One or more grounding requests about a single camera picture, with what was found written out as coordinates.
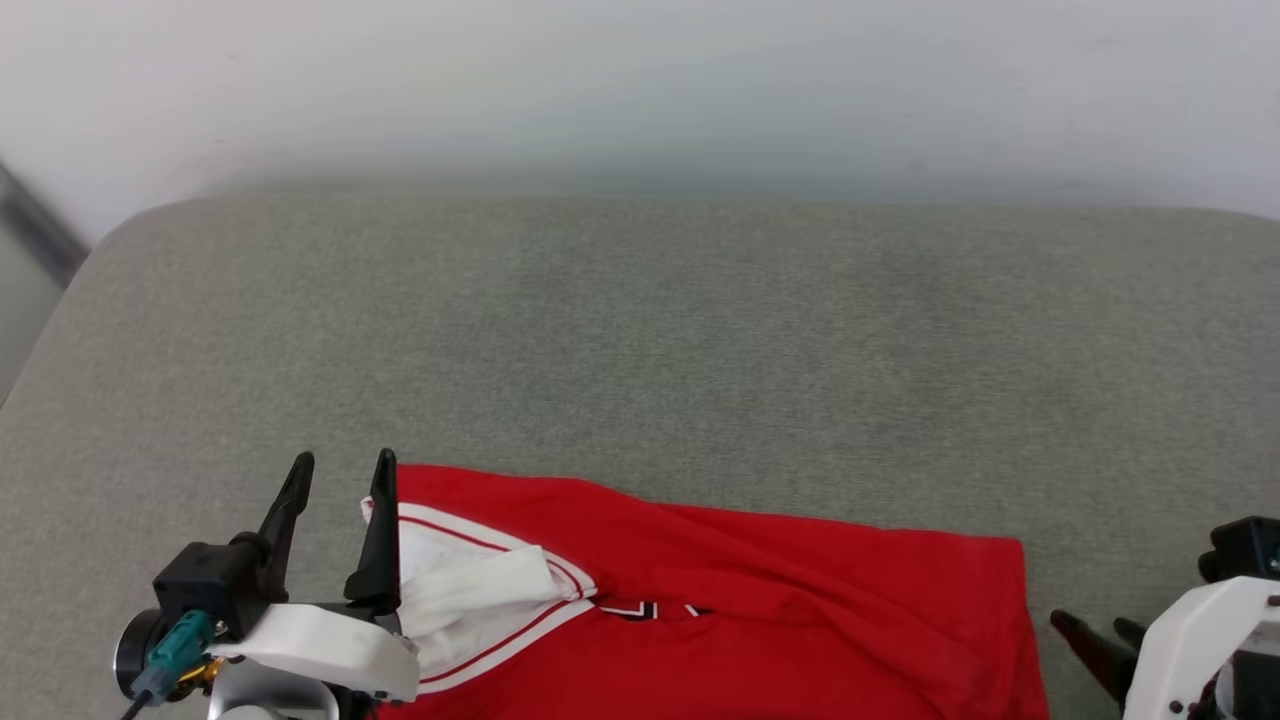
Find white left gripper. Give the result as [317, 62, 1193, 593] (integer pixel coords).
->
[208, 449, 421, 701]

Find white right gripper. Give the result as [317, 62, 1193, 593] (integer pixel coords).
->
[1050, 577, 1280, 720]

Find red and white jersey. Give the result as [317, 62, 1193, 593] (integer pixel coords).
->
[360, 463, 1051, 720]

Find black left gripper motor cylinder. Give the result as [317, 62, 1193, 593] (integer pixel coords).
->
[113, 608, 171, 698]

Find grey fabric sofa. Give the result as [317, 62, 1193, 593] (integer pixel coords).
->
[0, 180, 1280, 720]

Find left cable with teal connector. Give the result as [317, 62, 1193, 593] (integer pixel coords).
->
[120, 612, 216, 720]

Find dark grey wall strip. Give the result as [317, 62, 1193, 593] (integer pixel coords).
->
[0, 160, 91, 291]

